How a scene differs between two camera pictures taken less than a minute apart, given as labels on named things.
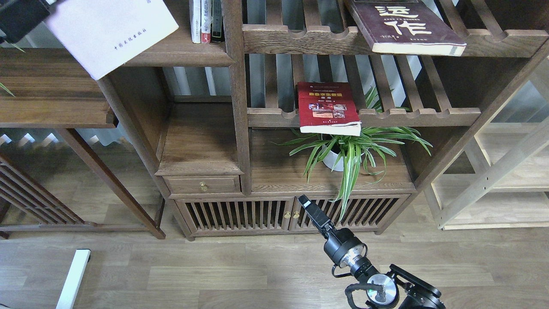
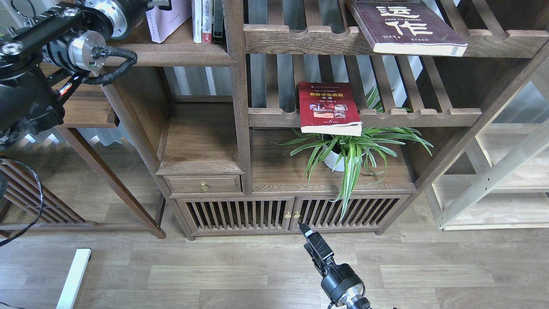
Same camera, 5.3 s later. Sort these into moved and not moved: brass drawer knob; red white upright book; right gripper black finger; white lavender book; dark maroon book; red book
Moved: right gripper black finger; white lavender book
Not moved: red white upright book; red book; brass drawer knob; dark maroon book
